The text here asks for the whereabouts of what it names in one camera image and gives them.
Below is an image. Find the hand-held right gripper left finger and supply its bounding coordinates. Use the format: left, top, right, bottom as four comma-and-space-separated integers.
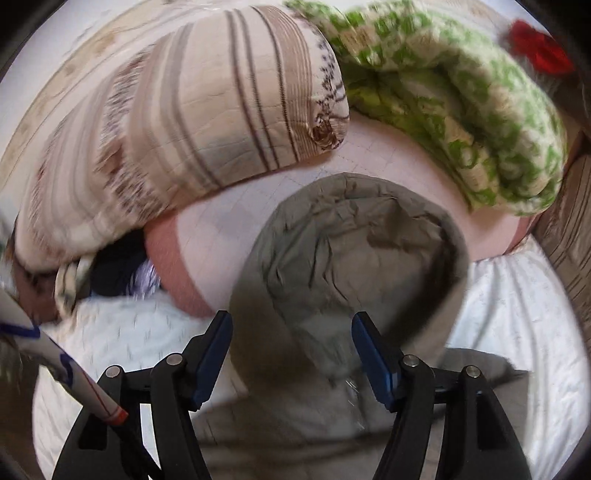
52, 310, 234, 480

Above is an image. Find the white sleeve with blue and red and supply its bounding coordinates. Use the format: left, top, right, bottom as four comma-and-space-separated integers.
0, 286, 130, 425

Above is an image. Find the shiny silver wrapper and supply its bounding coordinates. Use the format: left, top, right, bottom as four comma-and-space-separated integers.
134, 261, 162, 296

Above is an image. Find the beige striped quilt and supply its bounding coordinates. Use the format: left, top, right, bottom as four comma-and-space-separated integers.
14, 4, 352, 273

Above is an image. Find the cream striped cloth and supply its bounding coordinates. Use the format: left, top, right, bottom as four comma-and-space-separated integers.
54, 256, 98, 319

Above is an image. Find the red object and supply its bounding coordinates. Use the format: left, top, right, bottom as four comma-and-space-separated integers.
510, 19, 573, 75

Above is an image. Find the dark cloth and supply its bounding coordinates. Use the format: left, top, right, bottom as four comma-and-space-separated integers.
88, 228, 162, 296

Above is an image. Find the pink quilted pad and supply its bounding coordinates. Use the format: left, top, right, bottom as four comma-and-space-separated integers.
145, 111, 532, 319

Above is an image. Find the brown striped fabric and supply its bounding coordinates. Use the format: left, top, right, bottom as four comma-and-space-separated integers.
531, 157, 591, 324

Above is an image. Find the white bed sheet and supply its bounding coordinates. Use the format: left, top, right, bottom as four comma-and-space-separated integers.
32, 235, 578, 480

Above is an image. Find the green patterned blanket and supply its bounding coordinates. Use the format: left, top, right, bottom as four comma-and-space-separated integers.
284, 0, 568, 217

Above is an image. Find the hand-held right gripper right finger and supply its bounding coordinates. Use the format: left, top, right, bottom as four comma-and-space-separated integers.
351, 311, 532, 480

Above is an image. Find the grey large garment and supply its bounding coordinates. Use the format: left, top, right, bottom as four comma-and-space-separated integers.
191, 172, 529, 480

